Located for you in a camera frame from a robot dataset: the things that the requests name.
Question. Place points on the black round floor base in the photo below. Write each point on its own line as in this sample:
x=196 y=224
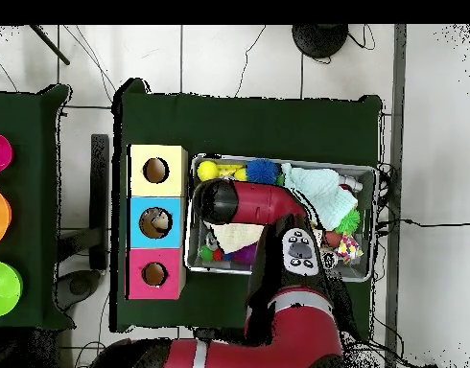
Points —
x=319 y=40

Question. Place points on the light green spiky ball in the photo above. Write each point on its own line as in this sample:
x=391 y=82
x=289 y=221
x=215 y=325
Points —
x=348 y=221

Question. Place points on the large blue spiky ball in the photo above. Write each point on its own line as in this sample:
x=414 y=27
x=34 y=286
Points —
x=262 y=171

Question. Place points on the grey floor base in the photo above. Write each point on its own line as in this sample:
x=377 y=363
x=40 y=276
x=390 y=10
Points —
x=79 y=287

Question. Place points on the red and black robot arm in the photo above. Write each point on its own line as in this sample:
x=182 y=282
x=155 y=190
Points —
x=265 y=203

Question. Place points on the colourful polka dot pouch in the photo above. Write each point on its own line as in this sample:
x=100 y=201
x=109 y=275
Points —
x=349 y=247

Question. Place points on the dark green side tablecloth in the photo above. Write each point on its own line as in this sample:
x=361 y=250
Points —
x=28 y=211

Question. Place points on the yellow tennis ball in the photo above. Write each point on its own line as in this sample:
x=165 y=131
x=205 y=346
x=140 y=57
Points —
x=207 y=170

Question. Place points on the black rod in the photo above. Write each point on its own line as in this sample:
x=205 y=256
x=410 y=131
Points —
x=51 y=46

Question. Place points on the wooden box with three holes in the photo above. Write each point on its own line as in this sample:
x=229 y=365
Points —
x=173 y=268

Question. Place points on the mint green waffle cloth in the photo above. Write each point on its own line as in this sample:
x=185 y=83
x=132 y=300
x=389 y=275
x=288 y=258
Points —
x=319 y=195

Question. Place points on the purple spiky ball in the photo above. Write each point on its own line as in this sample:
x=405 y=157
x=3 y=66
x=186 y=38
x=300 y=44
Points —
x=247 y=255

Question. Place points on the green plastic bowl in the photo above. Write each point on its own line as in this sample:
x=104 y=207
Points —
x=3 y=289

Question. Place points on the cream waffle cloth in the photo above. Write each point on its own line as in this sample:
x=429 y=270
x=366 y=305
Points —
x=235 y=235

